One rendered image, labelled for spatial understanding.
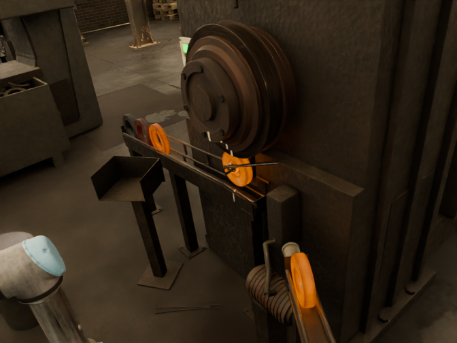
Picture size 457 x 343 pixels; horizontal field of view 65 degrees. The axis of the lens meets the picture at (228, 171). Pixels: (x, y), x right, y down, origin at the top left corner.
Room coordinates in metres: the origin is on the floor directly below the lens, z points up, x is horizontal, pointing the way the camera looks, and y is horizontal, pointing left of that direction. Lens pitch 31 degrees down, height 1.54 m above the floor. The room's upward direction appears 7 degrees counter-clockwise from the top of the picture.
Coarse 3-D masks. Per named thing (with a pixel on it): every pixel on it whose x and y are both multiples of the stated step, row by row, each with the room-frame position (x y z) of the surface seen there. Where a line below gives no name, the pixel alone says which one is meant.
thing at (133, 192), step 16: (112, 160) 1.61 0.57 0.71; (128, 160) 1.61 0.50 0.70; (144, 160) 1.58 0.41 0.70; (96, 176) 1.48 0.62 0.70; (112, 176) 1.58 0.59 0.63; (128, 176) 1.62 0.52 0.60; (144, 176) 1.40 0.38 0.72; (160, 176) 1.52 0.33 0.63; (96, 192) 1.45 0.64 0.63; (112, 192) 1.50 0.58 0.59; (128, 192) 1.47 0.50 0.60; (144, 192) 1.37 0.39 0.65; (144, 208) 1.46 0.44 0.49; (144, 224) 1.46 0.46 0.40; (144, 240) 1.47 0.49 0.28; (160, 256) 1.48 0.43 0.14; (144, 272) 1.51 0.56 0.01; (160, 272) 1.45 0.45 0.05; (176, 272) 1.48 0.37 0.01; (160, 288) 1.38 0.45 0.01
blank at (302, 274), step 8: (296, 256) 0.74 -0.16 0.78; (304, 256) 0.74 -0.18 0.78; (296, 264) 0.73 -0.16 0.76; (304, 264) 0.70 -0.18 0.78; (296, 272) 0.75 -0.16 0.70; (304, 272) 0.68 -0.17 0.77; (296, 280) 0.74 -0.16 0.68; (304, 280) 0.66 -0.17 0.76; (312, 280) 0.66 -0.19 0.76; (296, 288) 0.73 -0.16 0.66; (304, 288) 0.65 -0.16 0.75; (312, 288) 0.65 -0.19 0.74; (304, 296) 0.64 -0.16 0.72; (312, 296) 0.64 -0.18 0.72; (304, 304) 0.64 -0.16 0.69; (312, 304) 0.64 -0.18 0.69
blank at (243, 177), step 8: (224, 152) 1.25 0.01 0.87; (224, 160) 1.25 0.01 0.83; (232, 160) 1.21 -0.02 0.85; (240, 160) 1.17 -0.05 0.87; (248, 160) 1.18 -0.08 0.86; (240, 168) 1.17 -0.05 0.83; (248, 168) 1.16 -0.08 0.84; (232, 176) 1.22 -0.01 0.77; (240, 176) 1.18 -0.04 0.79; (248, 176) 1.15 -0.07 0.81; (240, 184) 1.18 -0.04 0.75
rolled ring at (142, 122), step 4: (136, 120) 1.98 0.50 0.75; (140, 120) 1.95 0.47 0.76; (144, 120) 1.95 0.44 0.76; (136, 124) 1.99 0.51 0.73; (140, 124) 1.94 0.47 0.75; (144, 124) 1.92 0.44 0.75; (136, 128) 2.01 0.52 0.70; (140, 128) 2.02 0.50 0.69; (144, 128) 1.90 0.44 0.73; (148, 128) 1.91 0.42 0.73; (136, 132) 2.03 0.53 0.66; (140, 132) 2.02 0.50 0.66; (144, 132) 1.91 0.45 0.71; (148, 132) 1.90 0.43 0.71; (140, 136) 2.00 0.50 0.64; (144, 136) 2.01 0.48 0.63; (148, 136) 1.89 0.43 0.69; (144, 140) 1.99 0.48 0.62; (148, 140) 1.89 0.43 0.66; (152, 144) 1.90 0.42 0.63
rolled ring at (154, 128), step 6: (150, 126) 1.84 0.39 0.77; (156, 126) 1.80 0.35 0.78; (150, 132) 1.86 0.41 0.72; (156, 132) 1.79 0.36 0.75; (162, 132) 1.77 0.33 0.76; (150, 138) 1.88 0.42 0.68; (156, 138) 1.87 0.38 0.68; (162, 138) 1.74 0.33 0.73; (156, 144) 1.85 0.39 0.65; (162, 144) 1.75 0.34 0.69; (168, 144) 1.75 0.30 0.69; (162, 150) 1.77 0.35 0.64; (168, 150) 1.75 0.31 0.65
